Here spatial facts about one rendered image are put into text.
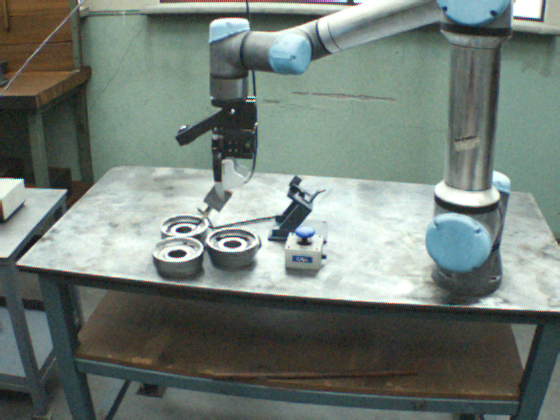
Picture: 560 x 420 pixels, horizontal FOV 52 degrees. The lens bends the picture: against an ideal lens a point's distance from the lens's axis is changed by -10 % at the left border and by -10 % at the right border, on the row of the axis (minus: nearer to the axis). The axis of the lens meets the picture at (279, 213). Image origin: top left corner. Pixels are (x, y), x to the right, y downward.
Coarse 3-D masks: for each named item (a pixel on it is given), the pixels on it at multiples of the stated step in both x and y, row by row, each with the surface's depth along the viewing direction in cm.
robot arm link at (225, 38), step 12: (216, 24) 111; (228, 24) 111; (240, 24) 111; (216, 36) 111; (228, 36) 111; (240, 36) 111; (216, 48) 112; (228, 48) 111; (216, 60) 113; (228, 60) 113; (240, 60) 120; (216, 72) 114; (228, 72) 114; (240, 72) 115
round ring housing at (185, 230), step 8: (176, 216) 139; (184, 216) 140; (192, 216) 140; (200, 216) 139; (160, 224) 135; (168, 224) 138; (184, 224) 138; (200, 224) 138; (160, 232) 134; (176, 232) 135; (184, 232) 138; (200, 232) 132; (200, 240) 133
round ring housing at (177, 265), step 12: (168, 240) 130; (180, 240) 130; (192, 240) 129; (156, 252) 126; (168, 252) 127; (180, 252) 128; (156, 264) 123; (168, 264) 121; (180, 264) 121; (192, 264) 123; (168, 276) 123; (180, 276) 123
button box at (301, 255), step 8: (288, 240) 128; (296, 240) 128; (312, 240) 128; (320, 240) 129; (288, 248) 125; (296, 248) 125; (304, 248) 125; (312, 248) 126; (320, 248) 126; (288, 256) 126; (296, 256) 126; (304, 256) 125; (312, 256) 125; (320, 256) 125; (288, 264) 127; (296, 264) 126; (304, 264) 126; (312, 264) 126; (320, 264) 127
